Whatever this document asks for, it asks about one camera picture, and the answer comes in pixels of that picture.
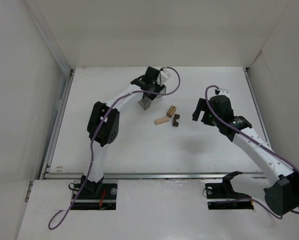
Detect grey translucent plastic bin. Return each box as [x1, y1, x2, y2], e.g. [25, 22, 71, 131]
[138, 83, 167, 111]

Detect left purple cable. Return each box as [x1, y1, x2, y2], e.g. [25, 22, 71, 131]
[48, 66, 181, 230]

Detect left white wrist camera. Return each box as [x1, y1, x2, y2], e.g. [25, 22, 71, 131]
[157, 67, 171, 85]

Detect striped brown wood block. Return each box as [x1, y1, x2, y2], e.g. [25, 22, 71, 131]
[166, 105, 177, 118]

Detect dark wood arch block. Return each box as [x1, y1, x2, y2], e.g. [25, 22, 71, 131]
[172, 113, 180, 127]

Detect purple cable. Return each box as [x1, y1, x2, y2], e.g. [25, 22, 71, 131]
[48, 66, 181, 230]
[205, 85, 299, 220]

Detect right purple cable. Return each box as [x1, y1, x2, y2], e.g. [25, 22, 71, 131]
[205, 85, 299, 220]

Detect light wood rectangular block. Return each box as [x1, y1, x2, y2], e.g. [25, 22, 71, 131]
[154, 116, 170, 125]

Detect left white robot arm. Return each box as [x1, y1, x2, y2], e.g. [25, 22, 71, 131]
[80, 66, 170, 197]

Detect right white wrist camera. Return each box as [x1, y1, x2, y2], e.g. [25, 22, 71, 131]
[214, 88, 230, 98]

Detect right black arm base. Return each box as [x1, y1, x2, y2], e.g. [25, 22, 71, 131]
[204, 171, 254, 210]

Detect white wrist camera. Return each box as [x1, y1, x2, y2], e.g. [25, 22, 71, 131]
[157, 67, 171, 85]
[214, 88, 230, 98]

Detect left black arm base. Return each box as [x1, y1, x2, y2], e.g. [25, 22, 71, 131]
[70, 180, 118, 211]

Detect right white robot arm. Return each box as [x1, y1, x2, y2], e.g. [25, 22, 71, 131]
[192, 95, 299, 216]

